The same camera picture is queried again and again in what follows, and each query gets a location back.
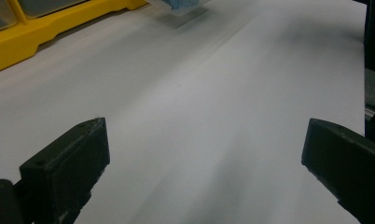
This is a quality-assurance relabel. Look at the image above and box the yellow black drawer organizer case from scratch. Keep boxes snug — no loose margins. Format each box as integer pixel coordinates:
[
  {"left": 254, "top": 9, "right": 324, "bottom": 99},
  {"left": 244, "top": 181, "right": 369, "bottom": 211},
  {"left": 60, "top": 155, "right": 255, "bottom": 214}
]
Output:
[{"left": 0, "top": 0, "right": 150, "bottom": 77}]

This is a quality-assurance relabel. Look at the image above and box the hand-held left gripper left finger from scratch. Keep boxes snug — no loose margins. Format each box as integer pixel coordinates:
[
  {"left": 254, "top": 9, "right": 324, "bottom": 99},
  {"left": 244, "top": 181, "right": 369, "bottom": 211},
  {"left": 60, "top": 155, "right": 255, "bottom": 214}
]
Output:
[{"left": 19, "top": 117, "right": 111, "bottom": 224}]

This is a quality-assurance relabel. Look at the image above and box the clear plastic drawer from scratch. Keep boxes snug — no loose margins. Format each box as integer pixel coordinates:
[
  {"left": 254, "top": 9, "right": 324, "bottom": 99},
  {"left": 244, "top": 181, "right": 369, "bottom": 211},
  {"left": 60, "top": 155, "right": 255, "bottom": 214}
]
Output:
[{"left": 147, "top": 0, "right": 209, "bottom": 17}]

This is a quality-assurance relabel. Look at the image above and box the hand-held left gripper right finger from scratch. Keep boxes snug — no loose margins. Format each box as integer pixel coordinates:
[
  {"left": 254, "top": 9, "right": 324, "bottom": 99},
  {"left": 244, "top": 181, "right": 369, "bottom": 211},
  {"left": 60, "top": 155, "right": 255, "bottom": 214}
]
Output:
[{"left": 300, "top": 118, "right": 375, "bottom": 224}]

